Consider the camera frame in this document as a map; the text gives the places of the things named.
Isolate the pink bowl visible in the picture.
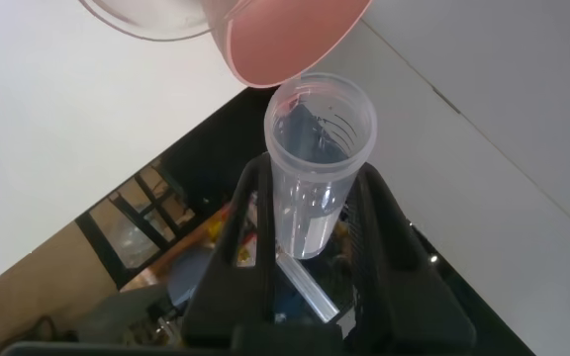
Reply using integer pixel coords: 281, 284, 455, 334
225, 0, 373, 89

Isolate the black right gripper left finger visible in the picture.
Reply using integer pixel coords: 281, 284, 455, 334
181, 151, 277, 348

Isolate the clear plastic rod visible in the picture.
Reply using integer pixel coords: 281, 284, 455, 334
275, 250, 340, 323

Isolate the clear plastic beaker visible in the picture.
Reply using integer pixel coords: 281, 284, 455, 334
79, 0, 246, 43

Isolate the test tube with red pigment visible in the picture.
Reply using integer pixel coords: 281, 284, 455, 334
263, 72, 378, 261

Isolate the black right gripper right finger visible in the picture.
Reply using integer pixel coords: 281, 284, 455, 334
342, 161, 477, 355

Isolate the black metal frame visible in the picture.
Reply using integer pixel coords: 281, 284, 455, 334
74, 157, 200, 291

